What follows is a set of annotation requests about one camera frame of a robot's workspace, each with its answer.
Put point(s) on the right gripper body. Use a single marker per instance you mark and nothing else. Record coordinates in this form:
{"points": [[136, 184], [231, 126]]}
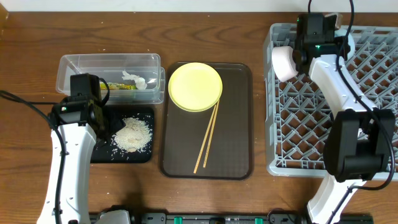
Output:
{"points": [[298, 57]]}

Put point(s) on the pile of cooked rice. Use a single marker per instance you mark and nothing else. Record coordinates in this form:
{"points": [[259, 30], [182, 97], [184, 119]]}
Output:
{"points": [[134, 137]]}

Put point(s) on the green snack wrapper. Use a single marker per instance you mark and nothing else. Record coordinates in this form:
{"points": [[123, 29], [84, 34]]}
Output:
{"points": [[116, 86]]}

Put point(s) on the pink white bowl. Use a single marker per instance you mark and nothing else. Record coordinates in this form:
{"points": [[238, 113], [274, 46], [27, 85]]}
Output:
{"points": [[283, 63]]}

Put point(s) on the white tissue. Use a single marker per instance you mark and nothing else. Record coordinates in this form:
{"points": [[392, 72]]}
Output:
{"points": [[139, 82]]}

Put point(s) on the yellow plastic plate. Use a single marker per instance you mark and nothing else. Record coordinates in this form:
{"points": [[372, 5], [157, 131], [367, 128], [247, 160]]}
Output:
{"points": [[195, 87]]}

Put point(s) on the light blue bowl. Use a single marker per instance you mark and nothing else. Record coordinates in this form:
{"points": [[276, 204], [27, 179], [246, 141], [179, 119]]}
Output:
{"points": [[349, 53]]}

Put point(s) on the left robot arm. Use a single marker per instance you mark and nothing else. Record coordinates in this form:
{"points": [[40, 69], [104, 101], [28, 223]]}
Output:
{"points": [[79, 123]]}

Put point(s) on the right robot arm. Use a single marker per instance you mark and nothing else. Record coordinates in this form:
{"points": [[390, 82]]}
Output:
{"points": [[359, 144]]}

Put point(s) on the grey plastic dishwasher rack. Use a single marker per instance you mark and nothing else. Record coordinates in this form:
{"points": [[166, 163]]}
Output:
{"points": [[298, 118]]}

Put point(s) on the black plastic tray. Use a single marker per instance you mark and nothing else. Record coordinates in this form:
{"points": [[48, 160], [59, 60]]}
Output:
{"points": [[110, 152]]}

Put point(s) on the clear plastic bin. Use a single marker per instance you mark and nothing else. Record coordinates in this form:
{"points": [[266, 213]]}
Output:
{"points": [[110, 67]]}

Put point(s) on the left wooden chopstick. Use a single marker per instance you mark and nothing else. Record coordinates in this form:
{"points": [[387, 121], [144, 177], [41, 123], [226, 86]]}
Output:
{"points": [[204, 140]]}

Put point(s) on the wooden chopstick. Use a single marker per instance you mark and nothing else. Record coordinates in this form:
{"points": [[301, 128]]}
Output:
{"points": [[213, 121], [204, 140]]}

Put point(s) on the right wooden chopstick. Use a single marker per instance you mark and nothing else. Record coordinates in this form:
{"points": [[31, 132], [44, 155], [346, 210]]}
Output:
{"points": [[213, 121]]}

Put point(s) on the dark brown serving tray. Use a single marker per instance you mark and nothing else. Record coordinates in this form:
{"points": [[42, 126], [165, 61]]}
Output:
{"points": [[231, 151]]}

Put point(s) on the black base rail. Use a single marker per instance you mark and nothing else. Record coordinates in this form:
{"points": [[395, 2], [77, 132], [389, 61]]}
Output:
{"points": [[161, 218]]}

